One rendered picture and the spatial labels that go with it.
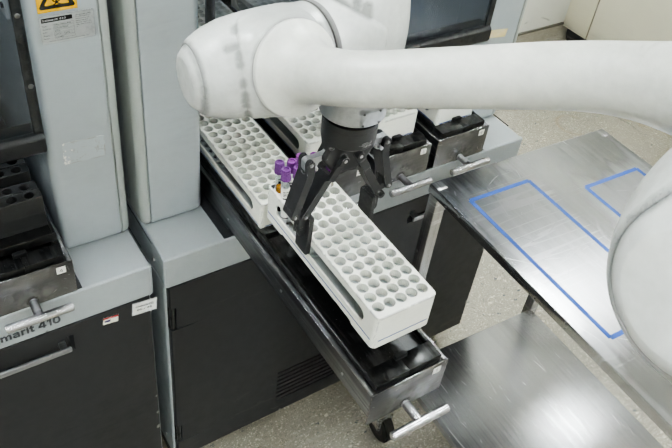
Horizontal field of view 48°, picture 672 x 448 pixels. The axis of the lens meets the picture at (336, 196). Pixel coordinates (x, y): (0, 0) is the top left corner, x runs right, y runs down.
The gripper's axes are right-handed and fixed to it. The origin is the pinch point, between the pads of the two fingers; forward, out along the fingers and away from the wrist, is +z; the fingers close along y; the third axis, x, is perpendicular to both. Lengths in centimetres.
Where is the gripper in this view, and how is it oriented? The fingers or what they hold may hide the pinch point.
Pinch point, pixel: (334, 226)
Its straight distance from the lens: 110.7
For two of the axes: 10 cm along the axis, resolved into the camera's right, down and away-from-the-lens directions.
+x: -5.4, -5.9, 6.0
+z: -1.1, 7.5, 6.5
